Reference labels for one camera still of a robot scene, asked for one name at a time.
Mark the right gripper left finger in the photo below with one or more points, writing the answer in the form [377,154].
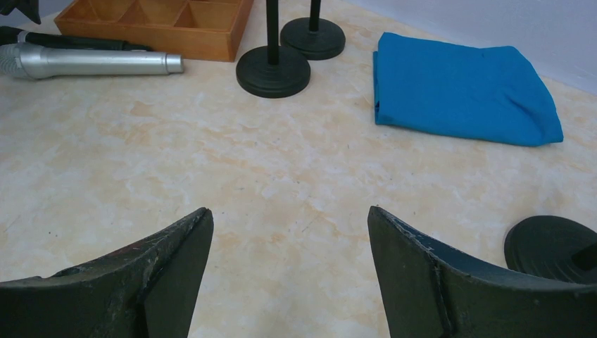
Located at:
[145,289]

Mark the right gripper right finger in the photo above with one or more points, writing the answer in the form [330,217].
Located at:
[430,289]

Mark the black mic stand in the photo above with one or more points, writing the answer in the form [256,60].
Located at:
[316,38]
[273,71]
[552,247]

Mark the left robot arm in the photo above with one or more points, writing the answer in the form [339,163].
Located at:
[29,8]

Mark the blue folded cloth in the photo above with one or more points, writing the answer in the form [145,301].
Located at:
[492,94]

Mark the silver microphone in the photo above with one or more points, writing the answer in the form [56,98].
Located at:
[30,61]

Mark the orange compartment tray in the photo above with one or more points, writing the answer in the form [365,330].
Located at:
[200,30]

